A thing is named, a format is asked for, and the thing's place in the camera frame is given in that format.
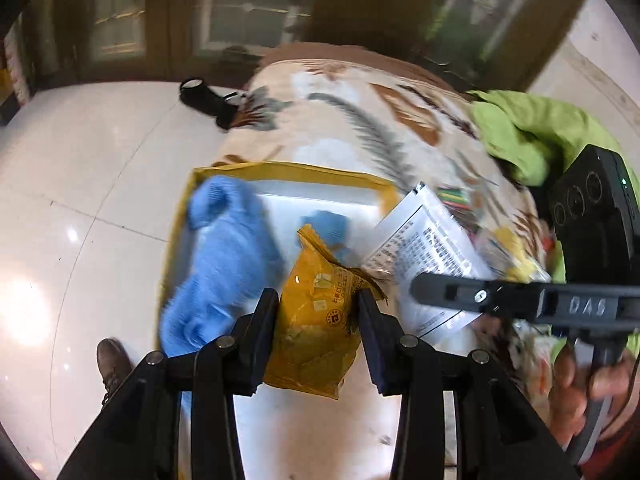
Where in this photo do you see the large white packet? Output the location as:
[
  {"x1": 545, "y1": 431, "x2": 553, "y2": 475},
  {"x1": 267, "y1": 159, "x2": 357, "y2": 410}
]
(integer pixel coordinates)
[{"x1": 361, "y1": 183, "x2": 493, "y2": 338}]

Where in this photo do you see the blue knitted cloth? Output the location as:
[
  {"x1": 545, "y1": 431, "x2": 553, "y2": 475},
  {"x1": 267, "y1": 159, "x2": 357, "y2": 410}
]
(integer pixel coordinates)
[{"x1": 159, "y1": 176, "x2": 286, "y2": 411}]

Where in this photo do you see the yellow snack packet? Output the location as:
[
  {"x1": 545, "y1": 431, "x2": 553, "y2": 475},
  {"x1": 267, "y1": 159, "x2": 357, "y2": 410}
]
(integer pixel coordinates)
[{"x1": 264, "y1": 225, "x2": 387, "y2": 400}]

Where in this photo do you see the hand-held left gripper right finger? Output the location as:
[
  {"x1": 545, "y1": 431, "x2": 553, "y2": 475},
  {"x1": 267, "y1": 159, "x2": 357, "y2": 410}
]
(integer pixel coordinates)
[{"x1": 356, "y1": 289, "x2": 583, "y2": 480}]

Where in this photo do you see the yellow storage box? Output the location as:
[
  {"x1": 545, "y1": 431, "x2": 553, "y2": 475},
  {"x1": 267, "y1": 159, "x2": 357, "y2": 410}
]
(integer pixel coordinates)
[{"x1": 155, "y1": 161, "x2": 403, "y2": 480}]

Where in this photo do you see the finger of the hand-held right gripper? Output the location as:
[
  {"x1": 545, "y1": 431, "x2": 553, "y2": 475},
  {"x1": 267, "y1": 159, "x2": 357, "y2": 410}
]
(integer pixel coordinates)
[{"x1": 410, "y1": 272, "x2": 543, "y2": 323}]

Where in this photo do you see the yellow sachet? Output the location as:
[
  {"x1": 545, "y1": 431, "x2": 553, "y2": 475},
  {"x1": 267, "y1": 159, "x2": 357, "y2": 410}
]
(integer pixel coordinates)
[{"x1": 492, "y1": 227, "x2": 551, "y2": 283}]

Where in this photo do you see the striped colourful packet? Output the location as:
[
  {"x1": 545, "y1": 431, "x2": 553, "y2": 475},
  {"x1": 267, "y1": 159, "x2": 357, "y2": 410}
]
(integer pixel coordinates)
[{"x1": 436, "y1": 187, "x2": 471, "y2": 208}]

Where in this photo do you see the person's right hand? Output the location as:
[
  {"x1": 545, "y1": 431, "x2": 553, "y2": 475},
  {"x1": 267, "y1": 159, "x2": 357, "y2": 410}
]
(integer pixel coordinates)
[{"x1": 547, "y1": 345, "x2": 640, "y2": 451}]

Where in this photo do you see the brown shoe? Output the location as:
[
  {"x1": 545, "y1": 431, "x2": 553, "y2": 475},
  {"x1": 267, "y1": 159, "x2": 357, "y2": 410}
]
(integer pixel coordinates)
[{"x1": 96, "y1": 338, "x2": 133, "y2": 406}]

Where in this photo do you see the wooden glass door cabinet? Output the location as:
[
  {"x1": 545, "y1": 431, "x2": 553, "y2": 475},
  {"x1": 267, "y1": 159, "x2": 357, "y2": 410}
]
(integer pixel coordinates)
[{"x1": 30, "y1": 0, "x2": 591, "y2": 93}]

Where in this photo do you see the leaf print blanket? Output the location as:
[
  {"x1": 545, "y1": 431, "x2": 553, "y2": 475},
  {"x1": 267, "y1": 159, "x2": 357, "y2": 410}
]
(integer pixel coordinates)
[{"x1": 212, "y1": 42, "x2": 566, "y2": 480}]

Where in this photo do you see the small blue cloth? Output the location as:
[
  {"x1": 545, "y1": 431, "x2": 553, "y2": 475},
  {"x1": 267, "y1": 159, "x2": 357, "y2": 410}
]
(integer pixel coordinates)
[{"x1": 300, "y1": 211, "x2": 351, "y2": 251}]

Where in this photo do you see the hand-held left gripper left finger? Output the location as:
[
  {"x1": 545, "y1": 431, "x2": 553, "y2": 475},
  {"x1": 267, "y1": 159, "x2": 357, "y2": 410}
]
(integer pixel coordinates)
[{"x1": 57, "y1": 287, "x2": 280, "y2": 480}]

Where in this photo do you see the black flashlight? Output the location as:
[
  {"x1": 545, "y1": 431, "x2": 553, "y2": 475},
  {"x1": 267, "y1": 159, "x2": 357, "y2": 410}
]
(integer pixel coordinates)
[{"x1": 179, "y1": 77, "x2": 246, "y2": 130}]

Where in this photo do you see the green jacket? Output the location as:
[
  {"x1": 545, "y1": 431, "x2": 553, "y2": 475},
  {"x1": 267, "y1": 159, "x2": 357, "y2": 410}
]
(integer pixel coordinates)
[{"x1": 467, "y1": 89, "x2": 640, "y2": 361}]

